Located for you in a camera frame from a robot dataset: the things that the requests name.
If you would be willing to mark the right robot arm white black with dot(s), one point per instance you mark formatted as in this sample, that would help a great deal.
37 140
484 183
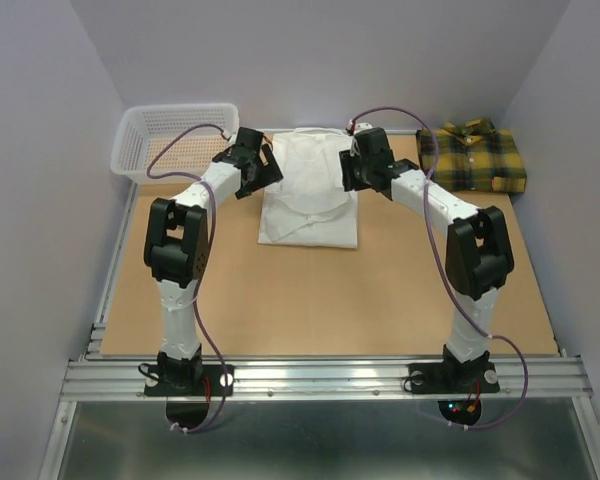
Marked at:
473 267

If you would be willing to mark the white perforated plastic basket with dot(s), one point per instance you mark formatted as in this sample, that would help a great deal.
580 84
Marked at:
174 137

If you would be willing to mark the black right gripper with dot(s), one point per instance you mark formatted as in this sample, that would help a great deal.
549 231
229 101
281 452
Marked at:
349 182

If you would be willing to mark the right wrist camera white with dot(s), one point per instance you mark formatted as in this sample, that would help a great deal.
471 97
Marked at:
356 126

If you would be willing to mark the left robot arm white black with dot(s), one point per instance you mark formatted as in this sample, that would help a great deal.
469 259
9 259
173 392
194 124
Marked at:
177 248

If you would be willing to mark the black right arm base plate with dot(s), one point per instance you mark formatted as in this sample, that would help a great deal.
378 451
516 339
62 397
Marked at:
447 378

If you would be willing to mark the white long sleeve shirt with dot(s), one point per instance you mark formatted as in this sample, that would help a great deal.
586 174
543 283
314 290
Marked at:
309 206

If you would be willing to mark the aluminium mounting rail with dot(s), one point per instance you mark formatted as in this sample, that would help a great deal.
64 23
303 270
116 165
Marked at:
306 379

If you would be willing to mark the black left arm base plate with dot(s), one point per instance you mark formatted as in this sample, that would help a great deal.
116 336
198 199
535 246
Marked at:
211 380

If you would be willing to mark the yellow plaid folded shirt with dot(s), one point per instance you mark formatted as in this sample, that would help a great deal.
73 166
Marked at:
476 156

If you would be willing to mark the metal table frame edge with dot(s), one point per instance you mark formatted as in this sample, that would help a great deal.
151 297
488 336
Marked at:
61 430

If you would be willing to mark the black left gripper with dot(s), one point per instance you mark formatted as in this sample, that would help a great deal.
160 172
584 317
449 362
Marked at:
268 173

